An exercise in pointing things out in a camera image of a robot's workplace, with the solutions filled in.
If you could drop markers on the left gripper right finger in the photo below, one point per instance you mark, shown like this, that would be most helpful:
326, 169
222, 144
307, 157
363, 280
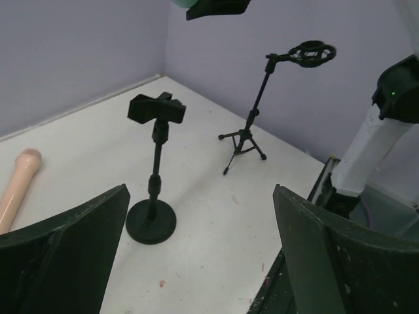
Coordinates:
338, 266

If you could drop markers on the teal toy microphone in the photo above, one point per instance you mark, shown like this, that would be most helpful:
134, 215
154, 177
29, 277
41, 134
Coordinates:
185, 4

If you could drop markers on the black tripod mic stand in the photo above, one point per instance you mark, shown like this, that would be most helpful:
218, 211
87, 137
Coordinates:
243, 139

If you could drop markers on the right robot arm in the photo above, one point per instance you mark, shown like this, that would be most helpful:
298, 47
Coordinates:
393, 112

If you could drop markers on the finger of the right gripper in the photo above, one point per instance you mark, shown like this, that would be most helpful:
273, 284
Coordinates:
203, 8

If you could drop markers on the peach toy microphone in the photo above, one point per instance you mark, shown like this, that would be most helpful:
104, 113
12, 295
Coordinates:
26, 165

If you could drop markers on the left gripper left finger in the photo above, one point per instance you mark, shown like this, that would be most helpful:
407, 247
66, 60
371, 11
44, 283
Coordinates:
62, 264

